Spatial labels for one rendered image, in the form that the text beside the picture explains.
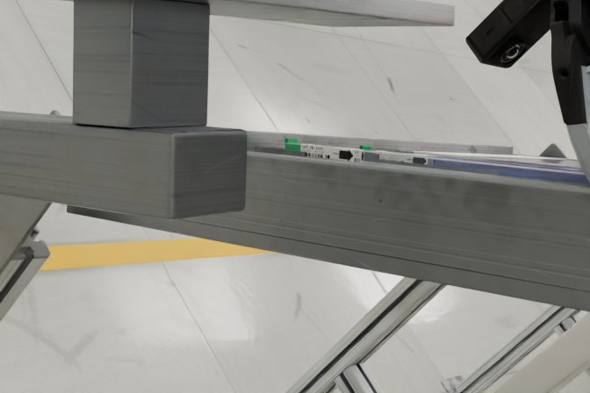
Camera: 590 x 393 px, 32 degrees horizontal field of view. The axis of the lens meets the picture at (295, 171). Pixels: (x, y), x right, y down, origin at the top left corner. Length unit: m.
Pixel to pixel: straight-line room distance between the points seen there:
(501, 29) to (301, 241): 0.25
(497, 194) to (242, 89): 2.05
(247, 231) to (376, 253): 0.10
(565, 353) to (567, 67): 1.04
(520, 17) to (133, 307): 1.18
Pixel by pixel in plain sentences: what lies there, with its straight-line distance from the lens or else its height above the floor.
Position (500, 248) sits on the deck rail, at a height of 0.95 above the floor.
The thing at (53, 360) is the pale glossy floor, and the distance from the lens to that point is 1.67.
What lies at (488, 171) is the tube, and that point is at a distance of 0.80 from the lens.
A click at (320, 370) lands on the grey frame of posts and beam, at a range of 1.56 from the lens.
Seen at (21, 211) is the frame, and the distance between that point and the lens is 0.79.
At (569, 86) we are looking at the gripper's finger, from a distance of 0.73.
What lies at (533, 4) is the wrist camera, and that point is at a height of 1.00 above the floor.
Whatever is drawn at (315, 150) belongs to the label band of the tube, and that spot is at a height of 0.77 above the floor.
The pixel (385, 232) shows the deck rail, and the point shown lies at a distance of 0.60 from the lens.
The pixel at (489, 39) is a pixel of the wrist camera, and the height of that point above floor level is 0.96.
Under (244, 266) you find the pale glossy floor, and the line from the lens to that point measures 2.08.
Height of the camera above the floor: 1.18
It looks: 29 degrees down
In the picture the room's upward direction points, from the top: 41 degrees clockwise
